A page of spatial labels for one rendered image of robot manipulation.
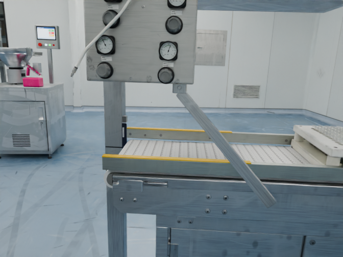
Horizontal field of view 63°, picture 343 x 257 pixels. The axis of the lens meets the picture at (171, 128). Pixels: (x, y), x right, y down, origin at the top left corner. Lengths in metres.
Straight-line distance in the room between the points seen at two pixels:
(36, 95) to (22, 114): 0.25
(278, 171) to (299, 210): 0.11
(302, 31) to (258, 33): 0.92
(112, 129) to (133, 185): 0.32
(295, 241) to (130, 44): 0.64
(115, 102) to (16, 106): 2.32
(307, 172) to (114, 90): 0.60
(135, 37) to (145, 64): 0.05
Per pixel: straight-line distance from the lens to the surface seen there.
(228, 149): 0.57
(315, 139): 0.81
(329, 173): 0.72
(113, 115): 0.93
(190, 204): 0.69
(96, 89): 5.81
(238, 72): 6.00
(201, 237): 0.80
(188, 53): 0.56
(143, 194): 0.68
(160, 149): 0.82
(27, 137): 3.22
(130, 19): 0.58
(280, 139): 0.95
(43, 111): 3.10
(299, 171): 0.69
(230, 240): 0.81
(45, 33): 3.43
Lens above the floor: 1.08
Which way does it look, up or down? 14 degrees down
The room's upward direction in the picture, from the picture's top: 2 degrees clockwise
